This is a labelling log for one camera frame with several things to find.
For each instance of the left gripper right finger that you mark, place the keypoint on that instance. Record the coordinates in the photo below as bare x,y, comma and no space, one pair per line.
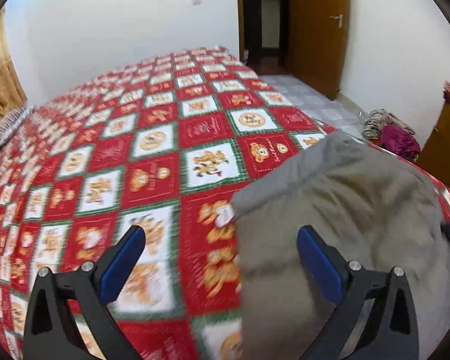
391,331

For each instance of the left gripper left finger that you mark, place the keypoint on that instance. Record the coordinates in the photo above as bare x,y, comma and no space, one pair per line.
50,331

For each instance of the grey puffer jacket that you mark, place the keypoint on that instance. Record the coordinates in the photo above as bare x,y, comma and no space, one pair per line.
373,207

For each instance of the clothes pile on floor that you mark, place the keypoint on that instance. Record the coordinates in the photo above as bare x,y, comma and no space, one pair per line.
387,131

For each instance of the brown wooden cabinet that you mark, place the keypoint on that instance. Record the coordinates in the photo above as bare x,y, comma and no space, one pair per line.
435,156

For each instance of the striped pillow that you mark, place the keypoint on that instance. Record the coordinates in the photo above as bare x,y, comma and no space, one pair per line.
11,122

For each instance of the red patchwork bedspread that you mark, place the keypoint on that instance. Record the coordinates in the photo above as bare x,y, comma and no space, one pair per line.
163,144

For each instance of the brown wooden door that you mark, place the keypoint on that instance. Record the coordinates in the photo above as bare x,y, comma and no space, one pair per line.
317,46

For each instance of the silver door handle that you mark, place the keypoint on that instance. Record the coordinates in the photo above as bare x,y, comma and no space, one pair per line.
339,19

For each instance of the dark door frame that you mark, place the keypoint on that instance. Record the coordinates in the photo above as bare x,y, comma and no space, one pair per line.
264,35

